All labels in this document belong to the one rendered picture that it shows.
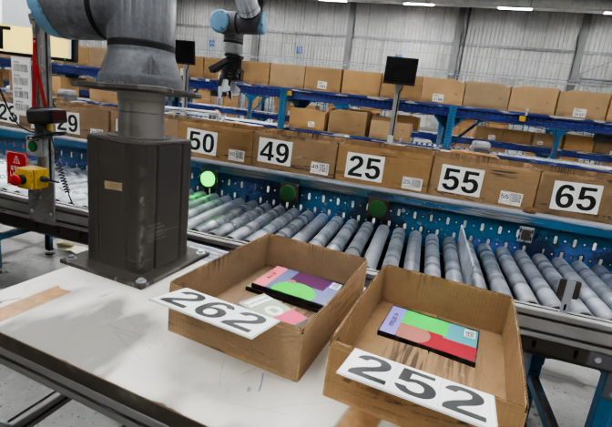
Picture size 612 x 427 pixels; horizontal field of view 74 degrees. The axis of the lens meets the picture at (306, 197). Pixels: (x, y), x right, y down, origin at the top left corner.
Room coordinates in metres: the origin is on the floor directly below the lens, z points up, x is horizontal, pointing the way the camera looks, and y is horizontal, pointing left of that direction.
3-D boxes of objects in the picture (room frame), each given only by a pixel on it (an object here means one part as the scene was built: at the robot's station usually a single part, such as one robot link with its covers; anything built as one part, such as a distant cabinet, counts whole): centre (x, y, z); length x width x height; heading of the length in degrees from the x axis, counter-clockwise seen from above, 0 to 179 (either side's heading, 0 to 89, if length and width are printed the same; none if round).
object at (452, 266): (1.32, -0.52, 0.72); 0.52 x 0.05 x 0.05; 165
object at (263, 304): (0.75, 0.04, 0.77); 0.13 x 0.07 x 0.04; 50
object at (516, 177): (1.73, -0.72, 0.96); 0.39 x 0.29 x 0.17; 75
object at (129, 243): (1.01, 0.42, 0.91); 0.26 x 0.26 x 0.33; 69
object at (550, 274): (1.23, -0.83, 0.72); 0.52 x 0.05 x 0.05; 165
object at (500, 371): (0.69, -0.26, 0.80); 0.38 x 0.28 x 0.10; 158
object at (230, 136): (2.05, 0.42, 0.96); 0.39 x 0.29 x 0.17; 75
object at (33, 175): (1.37, 0.93, 0.84); 0.15 x 0.09 x 0.07; 75
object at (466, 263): (1.31, -0.55, 0.76); 0.46 x 0.01 x 0.09; 165
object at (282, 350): (0.82, 0.03, 0.80); 0.38 x 0.28 x 0.10; 157
